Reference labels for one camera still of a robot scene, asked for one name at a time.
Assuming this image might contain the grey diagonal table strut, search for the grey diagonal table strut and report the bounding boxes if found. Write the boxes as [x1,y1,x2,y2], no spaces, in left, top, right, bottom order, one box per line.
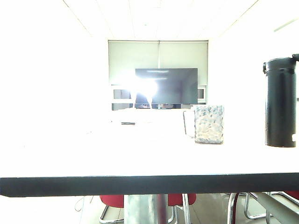
[251,192,299,224]

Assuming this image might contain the translucent grey textured mug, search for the translucent grey textured mug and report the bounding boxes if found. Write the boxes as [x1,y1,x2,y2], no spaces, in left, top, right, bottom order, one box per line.
[183,104,225,145]

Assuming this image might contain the black thermos cup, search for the black thermos cup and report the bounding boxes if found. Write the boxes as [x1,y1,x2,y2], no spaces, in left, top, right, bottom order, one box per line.
[263,53,299,148]

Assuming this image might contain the grey framed wall cabinet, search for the grey framed wall cabinet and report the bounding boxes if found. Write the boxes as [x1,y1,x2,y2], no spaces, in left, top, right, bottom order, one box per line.
[198,85,207,105]
[111,85,136,105]

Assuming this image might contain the grey metal table pedestal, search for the grey metal table pedestal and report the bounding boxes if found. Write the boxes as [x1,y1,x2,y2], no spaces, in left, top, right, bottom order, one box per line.
[123,194,169,224]

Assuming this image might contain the black flat television screen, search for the black flat television screen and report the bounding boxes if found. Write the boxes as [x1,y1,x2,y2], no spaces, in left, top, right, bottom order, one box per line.
[135,68,199,110]

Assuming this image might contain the red chair chrome legs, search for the red chair chrome legs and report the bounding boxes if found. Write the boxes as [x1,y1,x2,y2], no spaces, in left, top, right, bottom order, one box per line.
[167,193,197,224]
[99,194,125,224]
[284,190,299,201]

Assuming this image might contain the chrome tube chair frame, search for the chrome tube chair frame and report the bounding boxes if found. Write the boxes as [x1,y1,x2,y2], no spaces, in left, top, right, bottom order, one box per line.
[228,192,273,224]

